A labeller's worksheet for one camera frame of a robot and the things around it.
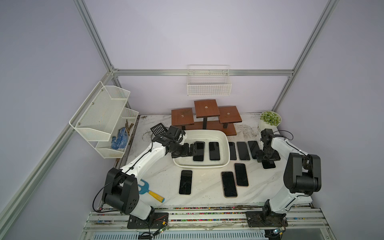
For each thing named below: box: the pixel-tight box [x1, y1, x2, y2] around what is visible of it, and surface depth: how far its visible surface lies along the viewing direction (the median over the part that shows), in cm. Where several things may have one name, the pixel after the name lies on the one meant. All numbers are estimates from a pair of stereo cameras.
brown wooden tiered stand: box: [171, 99, 243, 136], surface depth 101 cm
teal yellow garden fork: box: [138, 179, 165, 203], surface depth 84 cm
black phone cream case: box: [179, 170, 193, 195], surface depth 90 cm
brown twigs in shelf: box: [125, 119, 134, 136], surface depth 97 cm
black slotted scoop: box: [150, 123, 168, 137], surface depth 113 cm
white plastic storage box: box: [172, 129, 231, 168], surface depth 100 cm
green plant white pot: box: [258, 110, 282, 133], surface depth 100 cm
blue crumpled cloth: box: [111, 127, 128, 150], surface depth 90 cm
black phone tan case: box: [221, 171, 238, 199], surface depth 86 cm
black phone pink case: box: [234, 163, 249, 186], surface depth 92 cm
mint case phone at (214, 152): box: [208, 141, 221, 162], surface depth 100 cm
